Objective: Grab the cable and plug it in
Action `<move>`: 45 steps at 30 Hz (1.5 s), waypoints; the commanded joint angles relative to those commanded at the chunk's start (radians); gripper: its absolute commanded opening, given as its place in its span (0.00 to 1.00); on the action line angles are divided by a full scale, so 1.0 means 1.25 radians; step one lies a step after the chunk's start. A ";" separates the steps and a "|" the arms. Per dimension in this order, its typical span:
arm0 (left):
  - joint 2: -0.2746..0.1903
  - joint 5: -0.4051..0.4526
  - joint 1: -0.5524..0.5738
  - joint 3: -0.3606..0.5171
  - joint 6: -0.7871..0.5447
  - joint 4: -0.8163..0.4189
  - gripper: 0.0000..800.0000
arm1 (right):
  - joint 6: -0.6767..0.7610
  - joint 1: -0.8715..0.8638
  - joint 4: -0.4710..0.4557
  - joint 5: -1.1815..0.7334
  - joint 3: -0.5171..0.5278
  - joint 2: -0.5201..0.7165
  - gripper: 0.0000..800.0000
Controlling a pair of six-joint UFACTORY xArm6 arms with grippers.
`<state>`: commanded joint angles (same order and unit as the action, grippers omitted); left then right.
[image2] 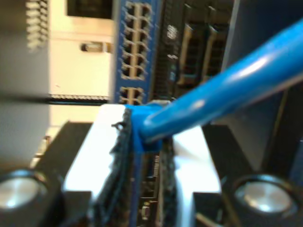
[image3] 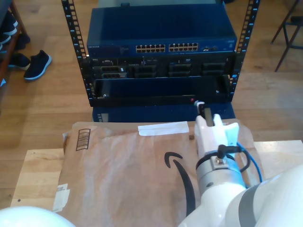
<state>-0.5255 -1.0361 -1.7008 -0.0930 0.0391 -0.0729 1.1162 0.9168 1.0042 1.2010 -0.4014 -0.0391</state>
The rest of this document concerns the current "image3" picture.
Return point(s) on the blue network switch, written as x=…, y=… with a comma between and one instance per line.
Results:
x=161, y=26

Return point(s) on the dark blue flat device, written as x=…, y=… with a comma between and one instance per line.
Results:
x=142, y=113

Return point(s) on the black perforated rack upright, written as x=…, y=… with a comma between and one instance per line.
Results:
x=247, y=21
x=73, y=30

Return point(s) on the black rack server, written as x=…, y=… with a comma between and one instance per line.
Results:
x=146, y=71

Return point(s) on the brown paper mailer envelope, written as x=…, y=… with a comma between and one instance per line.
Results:
x=118, y=177

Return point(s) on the metal frame chair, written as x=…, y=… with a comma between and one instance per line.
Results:
x=297, y=20

